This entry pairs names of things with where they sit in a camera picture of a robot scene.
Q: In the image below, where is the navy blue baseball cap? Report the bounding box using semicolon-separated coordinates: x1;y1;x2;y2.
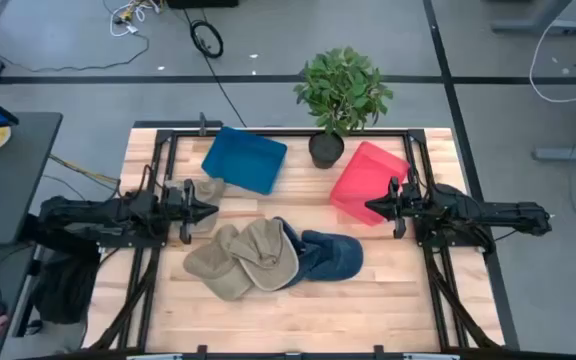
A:
272;215;314;289
297;229;365;283

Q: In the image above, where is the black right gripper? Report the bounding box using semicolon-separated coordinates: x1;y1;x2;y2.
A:
365;175;427;240

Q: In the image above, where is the blue plastic bin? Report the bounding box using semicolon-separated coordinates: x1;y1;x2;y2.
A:
200;126;288;196

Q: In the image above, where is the black aluminium frame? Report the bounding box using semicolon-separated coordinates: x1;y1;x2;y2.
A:
87;127;502;354

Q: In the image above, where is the black plant pot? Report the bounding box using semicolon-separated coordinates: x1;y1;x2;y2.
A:
308;130;346;170

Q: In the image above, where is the coiled black cable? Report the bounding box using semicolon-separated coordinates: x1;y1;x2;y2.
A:
189;18;225;60

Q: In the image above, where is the black bag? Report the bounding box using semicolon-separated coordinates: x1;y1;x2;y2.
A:
32;249;102;326

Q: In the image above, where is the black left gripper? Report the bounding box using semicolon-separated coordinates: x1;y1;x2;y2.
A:
160;178;220;246

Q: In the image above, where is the white and yellow cable bundle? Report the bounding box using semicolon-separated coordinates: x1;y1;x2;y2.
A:
102;0;162;39

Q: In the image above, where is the long white cable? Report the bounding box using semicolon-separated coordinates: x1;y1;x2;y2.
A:
528;19;576;105

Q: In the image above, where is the thin black floor cable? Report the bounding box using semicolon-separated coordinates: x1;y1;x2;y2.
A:
0;32;150;74

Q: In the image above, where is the red plastic bin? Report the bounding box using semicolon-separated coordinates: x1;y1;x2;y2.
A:
329;140;412;227

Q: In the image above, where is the tan baseball cap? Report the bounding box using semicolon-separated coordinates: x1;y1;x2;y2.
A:
182;223;255;302
187;177;228;235
228;217;300;293

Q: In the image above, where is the green leafy plant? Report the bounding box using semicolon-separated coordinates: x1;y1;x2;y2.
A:
293;46;394;137

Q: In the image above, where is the dark grey desk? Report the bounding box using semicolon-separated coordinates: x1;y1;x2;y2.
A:
0;112;63;246

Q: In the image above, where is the black box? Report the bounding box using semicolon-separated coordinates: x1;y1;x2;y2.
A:
166;0;240;10

